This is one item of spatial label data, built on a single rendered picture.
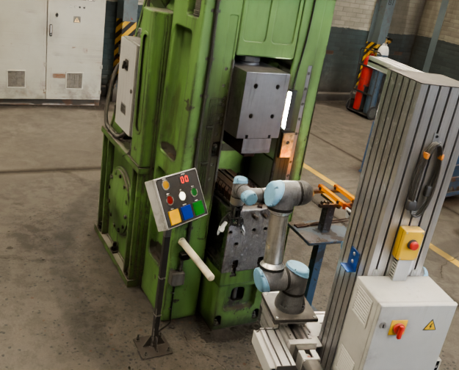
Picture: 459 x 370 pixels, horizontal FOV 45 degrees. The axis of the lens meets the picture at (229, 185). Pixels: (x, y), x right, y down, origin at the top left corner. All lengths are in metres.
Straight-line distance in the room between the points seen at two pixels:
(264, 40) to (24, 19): 5.25
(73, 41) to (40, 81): 0.75
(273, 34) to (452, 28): 8.99
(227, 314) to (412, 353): 1.72
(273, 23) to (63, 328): 2.31
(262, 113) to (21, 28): 5.37
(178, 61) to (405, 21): 9.30
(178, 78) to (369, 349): 2.06
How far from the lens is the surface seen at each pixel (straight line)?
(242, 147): 3.31
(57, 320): 3.88
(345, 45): 11.51
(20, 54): 8.24
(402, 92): 2.19
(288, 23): 3.43
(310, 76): 3.60
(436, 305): 2.31
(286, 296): 2.69
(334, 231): 3.78
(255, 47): 3.33
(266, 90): 3.27
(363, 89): 10.75
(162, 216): 2.96
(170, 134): 3.63
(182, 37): 3.51
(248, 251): 3.61
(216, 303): 3.74
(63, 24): 8.28
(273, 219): 2.48
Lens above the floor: 2.32
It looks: 22 degrees down
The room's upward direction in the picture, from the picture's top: 9 degrees clockwise
